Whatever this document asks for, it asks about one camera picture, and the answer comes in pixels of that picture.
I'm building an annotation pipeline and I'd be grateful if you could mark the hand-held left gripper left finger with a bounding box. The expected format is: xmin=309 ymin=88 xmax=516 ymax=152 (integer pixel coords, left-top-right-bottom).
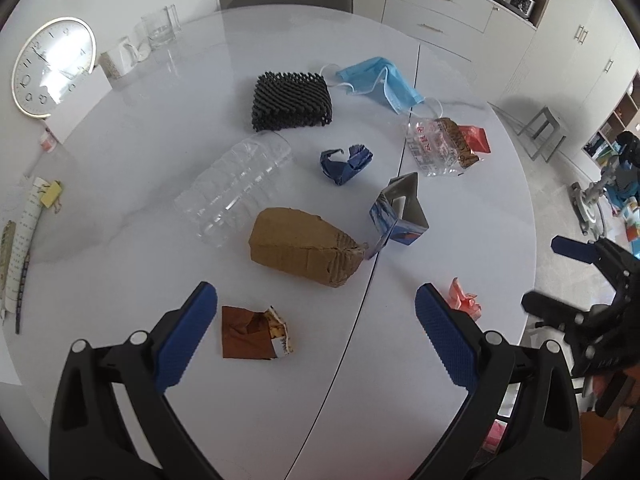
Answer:
xmin=48 ymin=281 xmax=236 ymax=480

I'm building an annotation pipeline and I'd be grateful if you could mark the brown foil wrapper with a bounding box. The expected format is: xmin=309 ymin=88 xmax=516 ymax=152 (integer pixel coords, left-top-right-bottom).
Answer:
xmin=221 ymin=305 xmax=295 ymax=360

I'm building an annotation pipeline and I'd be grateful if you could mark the brown cardboard box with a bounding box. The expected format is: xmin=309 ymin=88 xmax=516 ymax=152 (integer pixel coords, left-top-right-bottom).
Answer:
xmin=248 ymin=207 xmax=367 ymax=289

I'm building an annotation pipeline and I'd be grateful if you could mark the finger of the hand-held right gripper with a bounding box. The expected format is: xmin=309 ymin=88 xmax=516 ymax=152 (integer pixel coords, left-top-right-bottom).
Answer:
xmin=521 ymin=291 xmax=587 ymax=334
xmin=550 ymin=236 xmax=640 ymax=287

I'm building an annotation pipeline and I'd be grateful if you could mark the brown snack wrapper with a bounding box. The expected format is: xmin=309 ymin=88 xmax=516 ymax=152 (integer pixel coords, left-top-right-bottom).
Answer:
xmin=439 ymin=117 xmax=482 ymax=172

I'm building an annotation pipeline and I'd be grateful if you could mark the white drawer cabinet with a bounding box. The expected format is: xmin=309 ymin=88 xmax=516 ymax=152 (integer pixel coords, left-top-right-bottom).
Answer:
xmin=382 ymin=0 xmax=560 ymax=63

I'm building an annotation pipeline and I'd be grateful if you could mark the open shelf unit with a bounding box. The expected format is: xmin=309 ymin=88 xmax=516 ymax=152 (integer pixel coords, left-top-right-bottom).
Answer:
xmin=582 ymin=71 xmax=640 ymax=173

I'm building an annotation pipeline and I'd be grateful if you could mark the blue carton box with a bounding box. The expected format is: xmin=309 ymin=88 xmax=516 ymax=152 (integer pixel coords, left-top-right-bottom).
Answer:
xmin=368 ymin=172 xmax=430 ymax=261

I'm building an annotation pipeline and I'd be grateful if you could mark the white wall clock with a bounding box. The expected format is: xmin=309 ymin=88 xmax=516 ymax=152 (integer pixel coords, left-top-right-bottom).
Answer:
xmin=11 ymin=16 xmax=99 ymax=119

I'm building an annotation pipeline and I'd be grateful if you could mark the red paper piece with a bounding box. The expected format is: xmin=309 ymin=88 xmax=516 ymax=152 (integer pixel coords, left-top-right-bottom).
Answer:
xmin=457 ymin=125 xmax=494 ymax=155

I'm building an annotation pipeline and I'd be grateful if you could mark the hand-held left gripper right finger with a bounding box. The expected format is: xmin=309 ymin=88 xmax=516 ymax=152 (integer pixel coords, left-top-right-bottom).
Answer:
xmin=415 ymin=282 xmax=583 ymax=480

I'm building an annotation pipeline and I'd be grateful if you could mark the crumpled blue paper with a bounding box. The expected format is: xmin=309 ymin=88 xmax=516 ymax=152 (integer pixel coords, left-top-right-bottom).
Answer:
xmin=320 ymin=145 xmax=375 ymax=187

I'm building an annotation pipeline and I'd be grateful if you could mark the blue face mask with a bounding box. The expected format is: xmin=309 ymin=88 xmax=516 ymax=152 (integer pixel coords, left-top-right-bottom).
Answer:
xmin=320 ymin=56 xmax=443 ymax=117

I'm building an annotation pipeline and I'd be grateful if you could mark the grey stand with round base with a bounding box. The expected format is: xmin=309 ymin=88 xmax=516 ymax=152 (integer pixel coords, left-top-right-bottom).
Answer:
xmin=572 ymin=170 xmax=617 ymax=236

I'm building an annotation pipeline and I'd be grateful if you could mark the black pen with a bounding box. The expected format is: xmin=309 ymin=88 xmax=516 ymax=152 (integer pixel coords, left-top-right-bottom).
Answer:
xmin=14 ymin=254 xmax=31 ymax=335

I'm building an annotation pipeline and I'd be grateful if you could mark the yellow binder clip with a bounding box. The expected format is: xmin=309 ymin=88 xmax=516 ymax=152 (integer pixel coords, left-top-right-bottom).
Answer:
xmin=39 ymin=180 xmax=65 ymax=210

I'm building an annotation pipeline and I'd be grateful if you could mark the white mug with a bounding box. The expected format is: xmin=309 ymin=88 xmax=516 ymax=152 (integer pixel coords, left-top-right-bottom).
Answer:
xmin=99 ymin=37 xmax=151 ymax=80

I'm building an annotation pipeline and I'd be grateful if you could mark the crumpled pink paper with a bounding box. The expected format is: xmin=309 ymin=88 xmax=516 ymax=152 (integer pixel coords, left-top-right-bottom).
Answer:
xmin=446 ymin=277 xmax=484 ymax=322

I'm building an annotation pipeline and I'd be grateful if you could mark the clear plastic wrapper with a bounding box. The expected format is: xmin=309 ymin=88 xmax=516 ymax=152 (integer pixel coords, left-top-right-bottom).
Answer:
xmin=407 ymin=116 xmax=463 ymax=178

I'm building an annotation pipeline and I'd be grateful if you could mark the grey metal stool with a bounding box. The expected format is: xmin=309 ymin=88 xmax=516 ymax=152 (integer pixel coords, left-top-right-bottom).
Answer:
xmin=517 ymin=105 xmax=569 ymax=162

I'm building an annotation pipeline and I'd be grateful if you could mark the crushed clear plastic bottle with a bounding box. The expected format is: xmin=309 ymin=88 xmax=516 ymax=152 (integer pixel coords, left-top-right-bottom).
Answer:
xmin=174 ymin=132 xmax=294 ymax=249

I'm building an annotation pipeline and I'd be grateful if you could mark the rolled printed paper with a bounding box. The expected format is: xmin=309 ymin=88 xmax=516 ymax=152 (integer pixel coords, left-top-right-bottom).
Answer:
xmin=0 ymin=176 xmax=49 ymax=322

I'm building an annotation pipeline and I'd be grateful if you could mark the white tall cabinet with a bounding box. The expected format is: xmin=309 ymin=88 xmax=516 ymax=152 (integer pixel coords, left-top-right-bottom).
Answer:
xmin=492 ymin=0 xmax=640 ymax=128

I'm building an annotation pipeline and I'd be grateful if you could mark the black foam net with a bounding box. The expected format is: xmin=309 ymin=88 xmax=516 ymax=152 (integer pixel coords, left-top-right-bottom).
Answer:
xmin=252 ymin=71 xmax=334 ymax=133

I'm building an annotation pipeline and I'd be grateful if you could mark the white card box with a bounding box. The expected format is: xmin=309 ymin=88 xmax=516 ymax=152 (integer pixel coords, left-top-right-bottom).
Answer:
xmin=42 ymin=67 xmax=114 ymax=144

